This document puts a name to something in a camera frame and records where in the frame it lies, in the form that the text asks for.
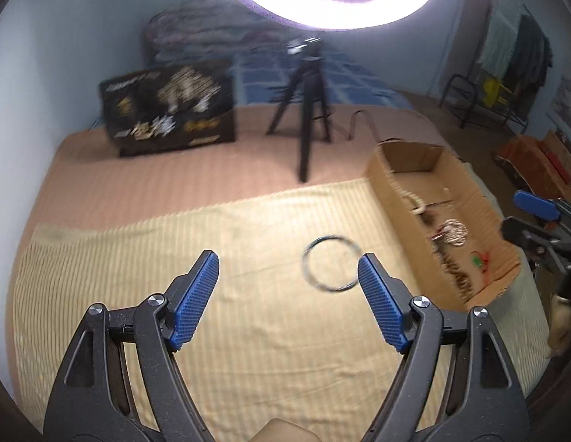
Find person's right hand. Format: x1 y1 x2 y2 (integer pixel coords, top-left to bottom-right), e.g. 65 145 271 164
549 292 571 357

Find black printed product box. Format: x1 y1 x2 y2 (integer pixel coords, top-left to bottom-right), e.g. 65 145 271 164
99 61 236 157

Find white pearl necklace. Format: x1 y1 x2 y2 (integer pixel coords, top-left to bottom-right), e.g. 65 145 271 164
439 221 468 247

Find pink bedsheet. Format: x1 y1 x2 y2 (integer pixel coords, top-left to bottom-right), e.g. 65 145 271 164
30 104 456 240

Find orange cardboard boxes on floor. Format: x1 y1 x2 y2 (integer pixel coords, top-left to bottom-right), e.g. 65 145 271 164
494 136 571 194

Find beige bead strand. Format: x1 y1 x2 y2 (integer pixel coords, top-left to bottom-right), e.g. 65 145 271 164
402 191 429 215

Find wall poster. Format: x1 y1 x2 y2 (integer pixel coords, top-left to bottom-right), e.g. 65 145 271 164
550 76 571 134

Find small cardboard box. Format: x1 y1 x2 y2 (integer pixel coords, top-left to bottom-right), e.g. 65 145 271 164
538 129 571 185

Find dark patterned quilt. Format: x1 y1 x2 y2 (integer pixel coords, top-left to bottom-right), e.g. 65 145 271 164
142 0 304 67

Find blue patterned blanket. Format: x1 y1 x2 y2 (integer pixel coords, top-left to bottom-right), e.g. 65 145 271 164
232 46 406 106

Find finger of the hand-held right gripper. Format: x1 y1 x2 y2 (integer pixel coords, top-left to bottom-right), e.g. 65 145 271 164
501 216 571 257
513 191 571 228

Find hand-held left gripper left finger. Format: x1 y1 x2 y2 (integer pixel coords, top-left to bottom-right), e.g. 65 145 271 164
42 249 221 442

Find black bangle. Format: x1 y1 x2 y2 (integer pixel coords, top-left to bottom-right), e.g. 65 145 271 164
302 236 363 292

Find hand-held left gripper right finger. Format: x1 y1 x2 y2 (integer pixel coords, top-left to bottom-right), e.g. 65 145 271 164
356 253 530 442

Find dark hanging clothes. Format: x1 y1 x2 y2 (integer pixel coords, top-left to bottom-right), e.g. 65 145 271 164
511 14 554 97

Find white striped towel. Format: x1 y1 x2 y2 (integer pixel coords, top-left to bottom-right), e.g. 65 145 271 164
479 7 521 79

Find black clothes rack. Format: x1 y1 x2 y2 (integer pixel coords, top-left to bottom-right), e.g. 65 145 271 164
439 0 550 130

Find yellow striped blanket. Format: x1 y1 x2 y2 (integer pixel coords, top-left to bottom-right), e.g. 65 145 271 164
7 177 550 442

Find black power cable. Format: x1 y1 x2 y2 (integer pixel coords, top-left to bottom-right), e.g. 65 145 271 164
327 109 406 143

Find green and red charm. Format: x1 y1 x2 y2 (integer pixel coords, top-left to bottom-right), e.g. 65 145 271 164
469 251 493 274

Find black tripod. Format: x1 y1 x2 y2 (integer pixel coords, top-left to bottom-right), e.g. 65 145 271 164
266 36 332 183

